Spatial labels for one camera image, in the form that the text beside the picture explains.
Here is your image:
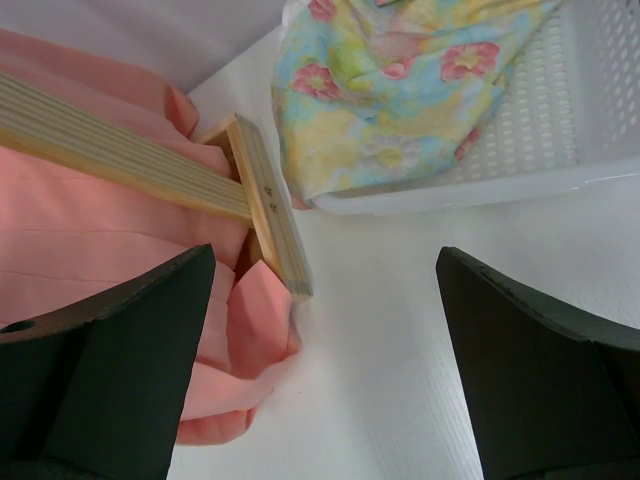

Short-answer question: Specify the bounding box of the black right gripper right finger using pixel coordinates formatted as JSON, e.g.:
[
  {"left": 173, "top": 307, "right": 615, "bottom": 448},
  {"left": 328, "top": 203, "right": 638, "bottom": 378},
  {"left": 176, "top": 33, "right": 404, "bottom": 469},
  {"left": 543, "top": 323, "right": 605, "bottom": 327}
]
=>
[{"left": 436, "top": 247, "right": 639, "bottom": 479}]

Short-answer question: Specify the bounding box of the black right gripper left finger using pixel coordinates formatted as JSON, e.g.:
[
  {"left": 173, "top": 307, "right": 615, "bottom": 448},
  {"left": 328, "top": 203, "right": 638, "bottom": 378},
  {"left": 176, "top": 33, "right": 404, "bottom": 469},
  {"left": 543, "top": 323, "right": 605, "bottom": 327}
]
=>
[{"left": 1, "top": 245, "right": 216, "bottom": 479}]

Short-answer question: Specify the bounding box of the floral pastel skirt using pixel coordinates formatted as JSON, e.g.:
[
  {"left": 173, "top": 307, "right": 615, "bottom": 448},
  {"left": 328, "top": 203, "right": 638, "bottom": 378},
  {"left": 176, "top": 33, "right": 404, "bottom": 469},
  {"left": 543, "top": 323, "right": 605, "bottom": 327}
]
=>
[{"left": 271, "top": 1, "right": 557, "bottom": 209}]

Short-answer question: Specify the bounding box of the pink pleated skirt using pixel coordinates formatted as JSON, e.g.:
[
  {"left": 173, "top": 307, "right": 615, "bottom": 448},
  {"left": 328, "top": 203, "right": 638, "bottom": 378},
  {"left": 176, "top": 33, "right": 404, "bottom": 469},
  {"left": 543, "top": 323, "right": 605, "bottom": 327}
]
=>
[{"left": 1, "top": 30, "right": 300, "bottom": 445}]

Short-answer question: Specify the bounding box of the wooden clothes rack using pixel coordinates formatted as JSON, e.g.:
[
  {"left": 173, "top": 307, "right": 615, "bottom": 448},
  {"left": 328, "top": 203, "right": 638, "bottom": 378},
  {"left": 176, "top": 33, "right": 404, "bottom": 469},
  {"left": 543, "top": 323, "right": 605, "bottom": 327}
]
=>
[{"left": 1, "top": 74, "right": 313, "bottom": 301}]

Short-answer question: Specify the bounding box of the white plastic basket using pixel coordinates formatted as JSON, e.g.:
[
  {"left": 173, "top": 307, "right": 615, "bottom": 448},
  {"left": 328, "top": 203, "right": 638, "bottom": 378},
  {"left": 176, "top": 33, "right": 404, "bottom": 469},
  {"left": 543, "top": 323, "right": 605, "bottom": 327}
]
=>
[{"left": 312, "top": 1, "right": 639, "bottom": 215}]

